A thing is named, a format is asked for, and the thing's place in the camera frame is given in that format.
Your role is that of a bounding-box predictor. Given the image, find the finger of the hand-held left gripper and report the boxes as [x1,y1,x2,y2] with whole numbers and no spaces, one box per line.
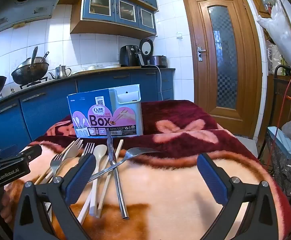
[20,144,43,162]

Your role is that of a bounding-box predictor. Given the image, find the beige spoon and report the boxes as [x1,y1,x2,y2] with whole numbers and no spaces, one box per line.
[89,144,108,217]

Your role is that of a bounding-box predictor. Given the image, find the metal door handle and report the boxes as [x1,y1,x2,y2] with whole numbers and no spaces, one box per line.
[197,46,207,62]

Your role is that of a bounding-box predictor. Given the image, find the person's left hand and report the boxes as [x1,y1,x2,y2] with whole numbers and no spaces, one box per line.
[0,191,11,212]

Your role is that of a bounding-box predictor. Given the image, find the blue wall cabinet glass doors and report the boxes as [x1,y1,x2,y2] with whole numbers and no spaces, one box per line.
[70,0,158,38]

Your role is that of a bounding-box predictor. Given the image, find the white power cable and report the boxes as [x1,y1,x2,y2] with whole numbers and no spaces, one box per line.
[156,65,166,102]

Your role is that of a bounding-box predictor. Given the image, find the large black wok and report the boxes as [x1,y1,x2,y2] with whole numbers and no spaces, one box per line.
[11,56,49,85]

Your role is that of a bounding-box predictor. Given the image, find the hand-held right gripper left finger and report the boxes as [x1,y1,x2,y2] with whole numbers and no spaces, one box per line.
[13,152,97,240]

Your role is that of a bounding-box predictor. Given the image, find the wooden cutting board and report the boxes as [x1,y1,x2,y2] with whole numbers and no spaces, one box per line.
[72,66,122,76]

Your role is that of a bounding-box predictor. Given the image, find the grey range hood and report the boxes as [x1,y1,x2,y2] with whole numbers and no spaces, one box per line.
[0,0,68,35]

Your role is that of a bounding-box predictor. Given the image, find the silver fork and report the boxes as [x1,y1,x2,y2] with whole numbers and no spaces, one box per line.
[38,138,84,184]

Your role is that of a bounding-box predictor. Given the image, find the steel kettle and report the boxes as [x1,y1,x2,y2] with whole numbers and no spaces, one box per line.
[48,65,72,80]

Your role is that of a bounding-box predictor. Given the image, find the blue base cabinets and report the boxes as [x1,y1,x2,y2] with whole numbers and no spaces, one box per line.
[0,68,175,155]

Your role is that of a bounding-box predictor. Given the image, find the white plastic bag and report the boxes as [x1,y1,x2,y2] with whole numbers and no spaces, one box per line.
[257,5,291,68]

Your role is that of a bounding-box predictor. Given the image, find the black air fryer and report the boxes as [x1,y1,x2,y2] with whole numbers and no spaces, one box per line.
[119,45,141,67]

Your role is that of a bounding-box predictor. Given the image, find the wooden shelf unit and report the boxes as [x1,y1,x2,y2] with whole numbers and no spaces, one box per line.
[247,0,291,80]

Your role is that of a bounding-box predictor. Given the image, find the gas stove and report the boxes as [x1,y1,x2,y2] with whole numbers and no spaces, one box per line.
[19,76,48,90]

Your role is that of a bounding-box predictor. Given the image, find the red floral blanket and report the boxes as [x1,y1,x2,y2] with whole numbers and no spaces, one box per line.
[4,100,291,240]

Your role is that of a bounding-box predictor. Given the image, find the black metal rack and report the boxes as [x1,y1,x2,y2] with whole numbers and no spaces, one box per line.
[258,65,291,205]

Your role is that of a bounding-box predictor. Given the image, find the steel fork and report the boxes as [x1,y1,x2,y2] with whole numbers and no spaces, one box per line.
[79,142,95,159]
[50,153,64,178]
[87,147,161,182]

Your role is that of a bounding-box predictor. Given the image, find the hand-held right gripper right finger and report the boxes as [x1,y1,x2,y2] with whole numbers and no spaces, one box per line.
[197,152,280,240]

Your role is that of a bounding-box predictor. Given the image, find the blue chopsticks box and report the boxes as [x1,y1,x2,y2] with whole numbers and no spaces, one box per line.
[67,84,144,138]

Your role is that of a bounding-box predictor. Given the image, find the light blue plastic box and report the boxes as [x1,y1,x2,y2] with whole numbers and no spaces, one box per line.
[267,126,291,159]

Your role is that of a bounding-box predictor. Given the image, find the wooden door with glass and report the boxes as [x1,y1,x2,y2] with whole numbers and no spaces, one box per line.
[182,0,262,139]

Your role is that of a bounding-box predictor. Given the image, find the tan wooden chopstick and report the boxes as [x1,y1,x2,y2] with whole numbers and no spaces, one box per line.
[34,140,76,185]

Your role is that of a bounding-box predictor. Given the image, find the steel ladle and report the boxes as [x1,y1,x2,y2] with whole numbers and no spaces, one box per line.
[29,46,39,71]

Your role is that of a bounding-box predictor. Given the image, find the white chopstick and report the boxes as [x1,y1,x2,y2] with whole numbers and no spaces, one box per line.
[96,139,124,218]
[77,155,111,225]

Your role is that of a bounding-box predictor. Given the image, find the black rice cooker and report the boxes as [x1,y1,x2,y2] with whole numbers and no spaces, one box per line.
[138,38,167,68]

